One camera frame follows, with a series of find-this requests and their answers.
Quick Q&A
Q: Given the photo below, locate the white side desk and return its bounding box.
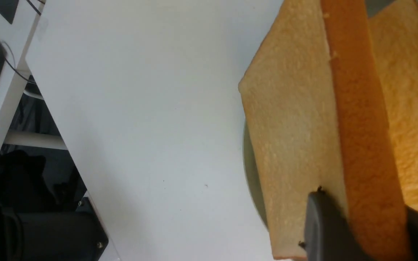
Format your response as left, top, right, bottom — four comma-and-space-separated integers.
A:
0, 0, 66, 150

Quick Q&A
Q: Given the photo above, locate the toast slice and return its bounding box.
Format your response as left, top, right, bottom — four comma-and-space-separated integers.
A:
369, 0, 418, 211
238, 0, 413, 261

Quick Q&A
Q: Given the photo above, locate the light blue plate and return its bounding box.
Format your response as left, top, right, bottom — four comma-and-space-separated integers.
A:
243, 122, 268, 229

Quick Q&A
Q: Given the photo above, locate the black chair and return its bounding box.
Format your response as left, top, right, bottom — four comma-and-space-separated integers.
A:
0, 150, 109, 261

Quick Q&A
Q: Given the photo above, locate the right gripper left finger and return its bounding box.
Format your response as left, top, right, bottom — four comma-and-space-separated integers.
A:
298, 187, 372, 261

